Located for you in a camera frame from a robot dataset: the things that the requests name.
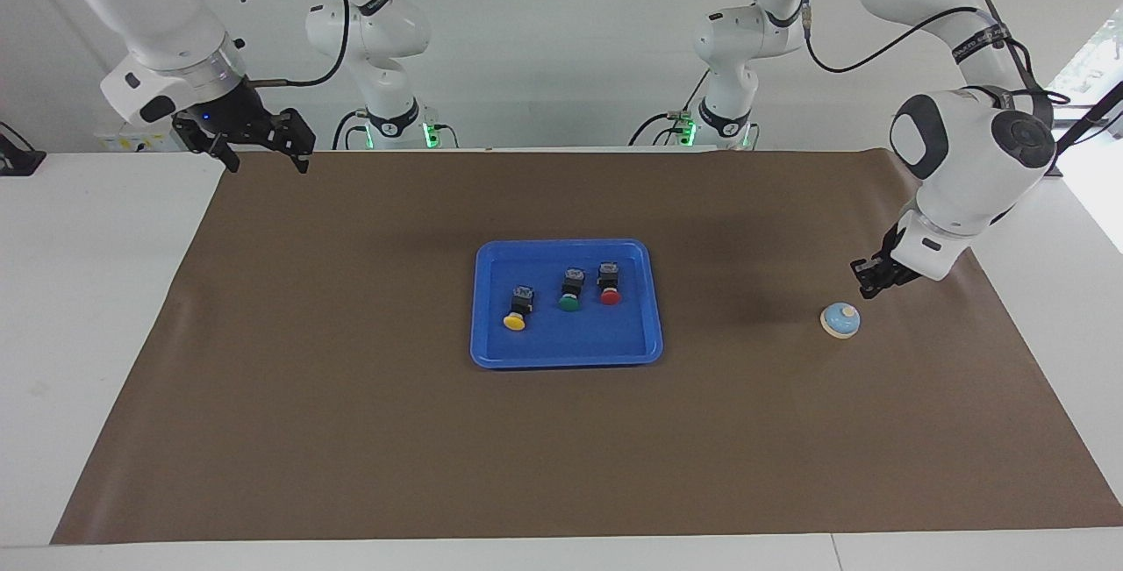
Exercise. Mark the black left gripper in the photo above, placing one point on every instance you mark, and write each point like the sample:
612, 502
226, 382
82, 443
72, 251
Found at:
890, 264

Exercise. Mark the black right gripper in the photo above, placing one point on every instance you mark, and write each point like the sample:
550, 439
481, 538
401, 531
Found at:
241, 119

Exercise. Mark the light blue call bell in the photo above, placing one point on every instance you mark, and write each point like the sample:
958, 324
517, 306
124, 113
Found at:
840, 320

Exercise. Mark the red mushroom push button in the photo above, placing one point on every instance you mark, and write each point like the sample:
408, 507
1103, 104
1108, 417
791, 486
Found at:
610, 286

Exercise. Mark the yellow mushroom push button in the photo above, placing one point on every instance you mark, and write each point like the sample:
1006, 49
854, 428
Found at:
518, 308

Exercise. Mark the green mushroom push button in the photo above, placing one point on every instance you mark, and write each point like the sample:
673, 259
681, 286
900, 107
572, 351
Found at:
571, 290

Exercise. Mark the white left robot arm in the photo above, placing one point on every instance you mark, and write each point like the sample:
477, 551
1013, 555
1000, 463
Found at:
965, 167

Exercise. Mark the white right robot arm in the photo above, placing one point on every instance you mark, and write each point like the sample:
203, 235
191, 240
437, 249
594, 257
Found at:
149, 1

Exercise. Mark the blue plastic tray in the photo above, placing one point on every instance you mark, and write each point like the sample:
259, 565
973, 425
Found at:
526, 347

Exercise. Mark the brown table mat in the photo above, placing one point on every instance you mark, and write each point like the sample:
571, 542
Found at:
561, 448

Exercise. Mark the black clamp mount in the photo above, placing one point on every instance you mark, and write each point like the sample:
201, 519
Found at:
17, 159

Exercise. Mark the black camera stand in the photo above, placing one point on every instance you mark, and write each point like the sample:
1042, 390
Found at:
1088, 121

